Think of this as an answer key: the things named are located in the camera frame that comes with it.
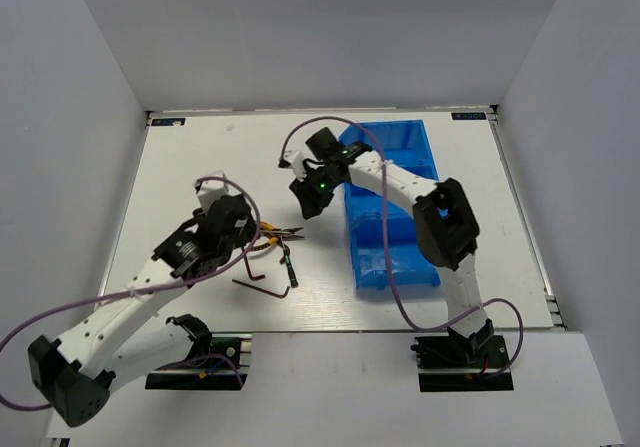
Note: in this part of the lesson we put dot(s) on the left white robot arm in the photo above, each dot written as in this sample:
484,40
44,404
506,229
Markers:
79,370

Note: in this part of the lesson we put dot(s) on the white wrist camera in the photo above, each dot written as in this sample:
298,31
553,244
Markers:
294,160
209,191

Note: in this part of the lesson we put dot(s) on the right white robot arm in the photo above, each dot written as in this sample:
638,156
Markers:
446,227

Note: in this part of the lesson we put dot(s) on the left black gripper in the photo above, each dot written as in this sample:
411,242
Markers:
248,232

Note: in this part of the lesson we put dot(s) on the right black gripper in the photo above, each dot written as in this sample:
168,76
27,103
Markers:
311,203

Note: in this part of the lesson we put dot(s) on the right corner label sticker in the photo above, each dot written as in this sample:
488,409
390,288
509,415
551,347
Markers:
468,116

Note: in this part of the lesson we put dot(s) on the blue plastic bin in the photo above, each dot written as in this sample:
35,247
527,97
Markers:
364,220
405,142

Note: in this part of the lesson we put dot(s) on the brown hex key long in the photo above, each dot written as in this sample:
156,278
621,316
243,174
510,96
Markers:
270,293

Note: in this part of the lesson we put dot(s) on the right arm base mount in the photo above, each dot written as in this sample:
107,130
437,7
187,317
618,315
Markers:
443,370

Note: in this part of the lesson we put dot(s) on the left corner label sticker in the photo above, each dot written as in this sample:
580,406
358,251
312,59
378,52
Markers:
167,122

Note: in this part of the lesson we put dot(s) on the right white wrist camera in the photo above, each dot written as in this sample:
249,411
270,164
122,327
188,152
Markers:
294,160

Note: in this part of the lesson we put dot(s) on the blue plastic bin far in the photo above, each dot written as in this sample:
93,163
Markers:
405,142

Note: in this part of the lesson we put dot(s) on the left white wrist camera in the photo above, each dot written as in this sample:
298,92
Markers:
209,191

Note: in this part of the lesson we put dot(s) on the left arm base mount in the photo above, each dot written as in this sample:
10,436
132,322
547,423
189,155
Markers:
215,362

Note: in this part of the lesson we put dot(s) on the brown hex key short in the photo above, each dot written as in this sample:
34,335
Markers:
249,271

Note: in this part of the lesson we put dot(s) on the green black small screwdriver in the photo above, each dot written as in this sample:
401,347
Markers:
286,261

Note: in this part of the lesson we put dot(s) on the yellow pliers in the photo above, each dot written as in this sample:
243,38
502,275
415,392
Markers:
276,236

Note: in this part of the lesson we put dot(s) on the blue plastic bin near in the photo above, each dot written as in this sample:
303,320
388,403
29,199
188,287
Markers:
364,220

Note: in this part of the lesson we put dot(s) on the corner label sticker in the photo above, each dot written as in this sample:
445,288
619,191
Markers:
167,122
468,116

